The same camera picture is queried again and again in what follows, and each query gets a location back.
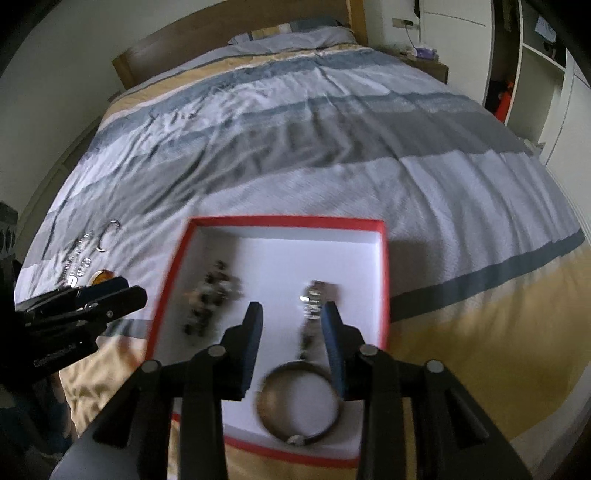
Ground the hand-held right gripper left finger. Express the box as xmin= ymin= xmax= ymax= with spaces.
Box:
xmin=51 ymin=302 xmax=265 ymax=480

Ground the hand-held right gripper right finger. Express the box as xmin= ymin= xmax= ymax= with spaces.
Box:
xmin=322 ymin=301 xmax=533 ymax=480

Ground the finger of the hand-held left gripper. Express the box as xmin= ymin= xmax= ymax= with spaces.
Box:
xmin=69 ymin=285 xmax=148 ymax=331
xmin=46 ymin=276 xmax=130 ymax=305

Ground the silver metal link bracelet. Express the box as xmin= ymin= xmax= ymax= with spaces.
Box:
xmin=295 ymin=279 xmax=340 ymax=363

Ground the red box with white inside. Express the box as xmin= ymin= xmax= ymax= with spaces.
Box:
xmin=147 ymin=216 xmax=391 ymax=462

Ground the silver open bangle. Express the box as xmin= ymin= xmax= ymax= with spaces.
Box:
xmin=95 ymin=220 xmax=122 ymax=253

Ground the dark round bangle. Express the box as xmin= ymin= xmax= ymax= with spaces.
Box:
xmin=255 ymin=362 xmax=343 ymax=446

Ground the dark patterned cloth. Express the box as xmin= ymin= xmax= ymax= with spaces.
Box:
xmin=0 ymin=202 xmax=20 ymax=261

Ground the striped grey and yellow duvet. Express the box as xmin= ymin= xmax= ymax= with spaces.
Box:
xmin=22 ymin=37 xmax=588 ymax=480

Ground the wooden headboard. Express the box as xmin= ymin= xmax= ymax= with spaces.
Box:
xmin=112 ymin=0 xmax=369 ymax=92

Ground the wooden nightstand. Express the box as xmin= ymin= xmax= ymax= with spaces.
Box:
xmin=396 ymin=48 xmax=450 ymax=85

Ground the grey striped pillow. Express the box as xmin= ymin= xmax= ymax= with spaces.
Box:
xmin=228 ymin=17 xmax=357 ymax=52

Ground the white open wardrobe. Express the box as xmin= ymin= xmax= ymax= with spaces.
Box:
xmin=482 ymin=0 xmax=591 ymax=168

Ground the silver chain bracelet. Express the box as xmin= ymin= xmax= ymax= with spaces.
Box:
xmin=59 ymin=256 xmax=82 ymax=284
xmin=69 ymin=231 xmax=96 ymax=256

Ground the dark beaded bracelet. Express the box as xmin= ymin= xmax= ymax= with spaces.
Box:
xmin=182 ymin=261 xmax=243 ymax=337

